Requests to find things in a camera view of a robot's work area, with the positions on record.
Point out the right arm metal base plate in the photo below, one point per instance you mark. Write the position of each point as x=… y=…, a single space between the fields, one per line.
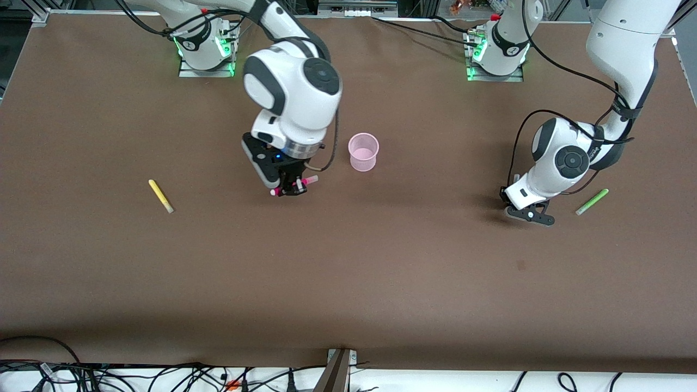
x=207 y=73

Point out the aluminium frame corner bracket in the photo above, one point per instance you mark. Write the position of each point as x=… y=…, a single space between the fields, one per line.
x=41 y=17

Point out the grey box behind table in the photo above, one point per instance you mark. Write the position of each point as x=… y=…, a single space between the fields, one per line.
x=356 y=10

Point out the green marker pen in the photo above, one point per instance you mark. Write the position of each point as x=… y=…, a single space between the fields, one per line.
x=592 y=202

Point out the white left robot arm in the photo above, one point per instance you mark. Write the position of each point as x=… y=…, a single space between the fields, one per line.
x=566 y=158

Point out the metal table leg bracket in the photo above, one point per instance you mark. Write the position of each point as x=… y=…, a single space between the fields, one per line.
x=335 y=375

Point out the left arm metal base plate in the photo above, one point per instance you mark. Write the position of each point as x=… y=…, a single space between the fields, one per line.
x=495 y=78

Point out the pink translucent cup holder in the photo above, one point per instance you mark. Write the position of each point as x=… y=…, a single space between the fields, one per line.
x=364 y=158

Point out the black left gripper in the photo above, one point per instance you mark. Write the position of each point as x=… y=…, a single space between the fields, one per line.
x=504 y=197

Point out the pink marker pen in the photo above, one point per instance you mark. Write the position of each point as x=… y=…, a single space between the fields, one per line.
x=311 y=179

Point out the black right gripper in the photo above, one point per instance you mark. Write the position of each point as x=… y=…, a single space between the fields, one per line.
x=292 y=173

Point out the small copper orange object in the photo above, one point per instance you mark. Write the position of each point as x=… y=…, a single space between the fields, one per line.
x=456 y=6

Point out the yellow marker pen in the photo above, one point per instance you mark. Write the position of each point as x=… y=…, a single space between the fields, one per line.
x=160 y=196

